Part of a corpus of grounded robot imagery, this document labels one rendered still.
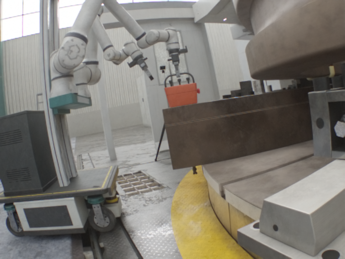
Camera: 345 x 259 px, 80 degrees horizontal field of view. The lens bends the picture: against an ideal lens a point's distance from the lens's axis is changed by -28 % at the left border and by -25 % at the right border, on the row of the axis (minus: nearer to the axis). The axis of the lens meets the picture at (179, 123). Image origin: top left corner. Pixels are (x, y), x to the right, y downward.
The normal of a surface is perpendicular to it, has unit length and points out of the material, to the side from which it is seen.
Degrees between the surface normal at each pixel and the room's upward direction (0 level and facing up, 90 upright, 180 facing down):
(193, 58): 90
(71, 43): 91
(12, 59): 90
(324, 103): 90
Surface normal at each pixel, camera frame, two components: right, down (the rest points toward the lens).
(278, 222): -0.91, 0.18
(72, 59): 0.62, 0.11
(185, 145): 0.01, 0.07
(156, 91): 0.38, 0.00
